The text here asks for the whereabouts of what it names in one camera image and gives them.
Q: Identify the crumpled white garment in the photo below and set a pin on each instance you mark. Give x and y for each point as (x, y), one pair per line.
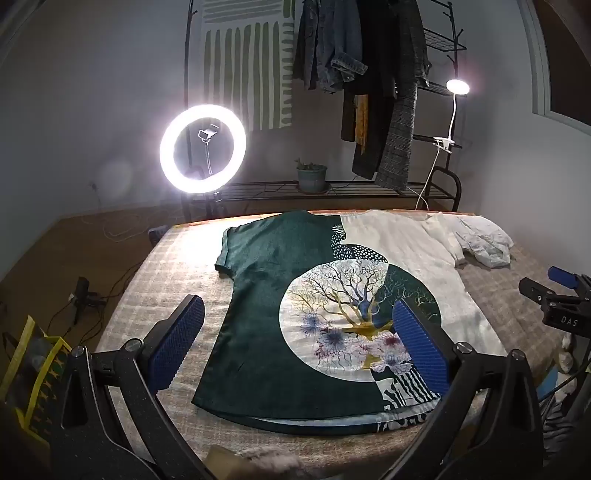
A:
(489, 244)

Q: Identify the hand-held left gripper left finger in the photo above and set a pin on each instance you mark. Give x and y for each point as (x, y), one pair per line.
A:
(179, 344)

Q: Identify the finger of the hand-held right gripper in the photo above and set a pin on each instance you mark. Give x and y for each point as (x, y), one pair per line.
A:
(561, 276)
(535, 290)

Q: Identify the black metal clothes rack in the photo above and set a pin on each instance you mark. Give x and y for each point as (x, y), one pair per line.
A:
(369, 187)

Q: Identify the beige plaid blanket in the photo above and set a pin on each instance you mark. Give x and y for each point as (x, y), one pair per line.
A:
(178, 251)

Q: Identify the green striped wall hanging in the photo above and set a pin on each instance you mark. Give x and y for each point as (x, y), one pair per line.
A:
(231, 69)

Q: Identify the yellow green shopping bag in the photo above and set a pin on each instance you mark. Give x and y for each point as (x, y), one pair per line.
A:
(46, 369)

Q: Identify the potted plant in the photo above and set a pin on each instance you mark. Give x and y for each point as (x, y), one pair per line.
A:
(311, 180)

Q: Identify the black tripod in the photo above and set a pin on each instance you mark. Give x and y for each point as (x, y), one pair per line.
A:
(83, 290)

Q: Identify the grey plaid coat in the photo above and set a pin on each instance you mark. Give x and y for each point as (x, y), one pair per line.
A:
(399, 138)

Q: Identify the phone holder clamp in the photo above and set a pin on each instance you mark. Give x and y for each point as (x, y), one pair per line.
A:
(206, 134)

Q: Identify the white clip lamp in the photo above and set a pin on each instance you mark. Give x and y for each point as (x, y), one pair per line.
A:
(456, 86)

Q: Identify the yellow hanging garment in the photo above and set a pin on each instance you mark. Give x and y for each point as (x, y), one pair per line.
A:
(361, 120)

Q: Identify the blue denim jacket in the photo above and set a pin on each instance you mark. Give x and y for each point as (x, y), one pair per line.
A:
(337, 46)

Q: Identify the white window frame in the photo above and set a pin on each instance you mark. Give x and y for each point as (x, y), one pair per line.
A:
(540, 69)

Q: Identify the person's right hand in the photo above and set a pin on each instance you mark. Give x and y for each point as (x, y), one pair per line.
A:
(567, 355)

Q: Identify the dark hanging coat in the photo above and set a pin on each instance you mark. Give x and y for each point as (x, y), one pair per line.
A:
(378, 69)

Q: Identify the dark striped cloth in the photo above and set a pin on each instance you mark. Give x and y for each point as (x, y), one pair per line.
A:
(558, 424)

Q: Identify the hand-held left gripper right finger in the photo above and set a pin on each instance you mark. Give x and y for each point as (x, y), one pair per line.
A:
(420, 350)

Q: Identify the beige fuzzy cloth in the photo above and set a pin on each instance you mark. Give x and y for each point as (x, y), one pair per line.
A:
(263, 464)

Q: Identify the green white tree print T-shirt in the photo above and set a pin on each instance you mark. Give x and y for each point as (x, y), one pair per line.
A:
(258, 300)

